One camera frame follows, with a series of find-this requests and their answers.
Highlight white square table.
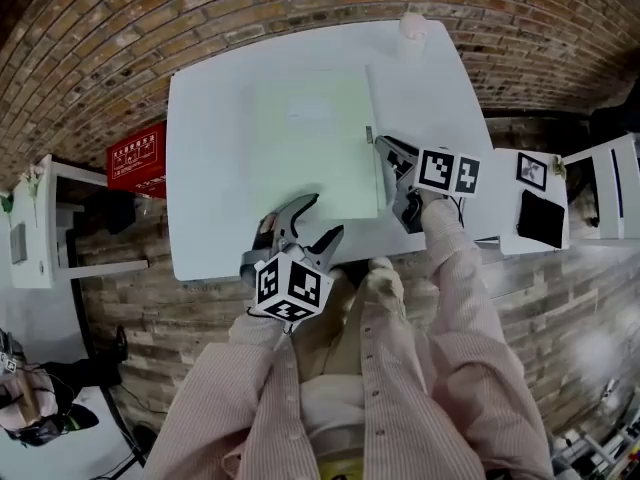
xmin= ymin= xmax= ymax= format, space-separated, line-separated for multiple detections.
xmin=165 ymin=19 xmax=494 ymax=283

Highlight black pouch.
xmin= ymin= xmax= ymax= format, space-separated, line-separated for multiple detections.
xmin=517 ymin=190 xmax=566 ymax=249

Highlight person's right forearm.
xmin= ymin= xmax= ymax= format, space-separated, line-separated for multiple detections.
xmin=418 ymin=190 xmax=501 ymax=329

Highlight red box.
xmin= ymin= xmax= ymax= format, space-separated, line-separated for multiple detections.
xmin=105 ymin=121 xmax=168 ymax=200

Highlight flat grey box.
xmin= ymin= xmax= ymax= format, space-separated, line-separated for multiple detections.
xmin=10 ymin=222 xmax=27 ymax=265

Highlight dark bag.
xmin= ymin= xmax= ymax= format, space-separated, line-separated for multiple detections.
xmin=92 ymin=187 xmax=137 ymax=235

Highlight black picture frame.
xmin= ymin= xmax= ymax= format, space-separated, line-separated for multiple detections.
xmin=517 ymin=151 xmax=549 ymax=192

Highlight person's beige trousers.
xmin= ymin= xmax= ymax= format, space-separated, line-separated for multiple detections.
xmin=292 ymin=266 xmax=369 ymax=383

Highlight person's right white shoe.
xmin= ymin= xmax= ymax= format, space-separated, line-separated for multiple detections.
xmin=367 ymin=256 xmax=406 ymax=302

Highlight white cabinet with openings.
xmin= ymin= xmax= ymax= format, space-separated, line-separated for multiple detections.
xmin=563 ymin=132 xmax=640 ymax=242

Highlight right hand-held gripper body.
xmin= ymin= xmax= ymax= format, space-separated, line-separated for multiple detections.
xmin=392 ymin=147 xmax=481 ymax=235

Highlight white side table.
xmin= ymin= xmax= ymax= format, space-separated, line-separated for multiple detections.
xmin=9 ymin=153 xmax=150 ymax=289

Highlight pale green cloth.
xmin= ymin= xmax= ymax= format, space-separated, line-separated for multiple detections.
xmin=252 ymin=65 xmax=389 ymax=222

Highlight small white low table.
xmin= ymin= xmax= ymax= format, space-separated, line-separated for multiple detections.
xmin=469 ymin=147 xmax=570 ymax=257

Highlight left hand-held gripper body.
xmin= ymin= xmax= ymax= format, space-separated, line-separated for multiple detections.
xmin=241 ymin=240 xmax=335 ymax=324

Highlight pale artificial flower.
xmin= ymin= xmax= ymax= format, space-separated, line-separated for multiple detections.
xmin=24 ymin=163 xmax=46 ymax=229

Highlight person's white undershirt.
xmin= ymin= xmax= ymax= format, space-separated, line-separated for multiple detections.
xmin=298 ymin=375 xmax=368 ymax=462

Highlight person's pink striped shirt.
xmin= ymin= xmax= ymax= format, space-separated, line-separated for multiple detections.
xmin=142 ymin=190 xmax=556 ymax=480

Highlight person's left forearm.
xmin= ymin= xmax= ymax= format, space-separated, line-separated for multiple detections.
xmin=199 ymin=310 xmax=301 ymax=384

